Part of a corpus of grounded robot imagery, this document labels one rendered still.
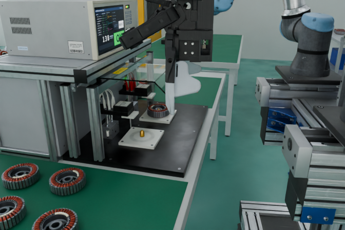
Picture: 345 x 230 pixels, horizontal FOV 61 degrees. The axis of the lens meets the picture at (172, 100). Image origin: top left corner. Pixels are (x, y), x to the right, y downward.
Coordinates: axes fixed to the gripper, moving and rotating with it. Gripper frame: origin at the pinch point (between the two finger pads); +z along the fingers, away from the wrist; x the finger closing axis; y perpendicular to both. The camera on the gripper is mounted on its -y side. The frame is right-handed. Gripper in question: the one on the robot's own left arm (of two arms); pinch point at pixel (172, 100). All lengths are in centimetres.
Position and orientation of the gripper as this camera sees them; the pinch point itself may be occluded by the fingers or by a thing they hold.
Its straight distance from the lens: 56.8
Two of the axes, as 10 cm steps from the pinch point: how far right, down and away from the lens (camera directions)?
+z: 0.0, 9.4, 3.5
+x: 1.0, -3.5, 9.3
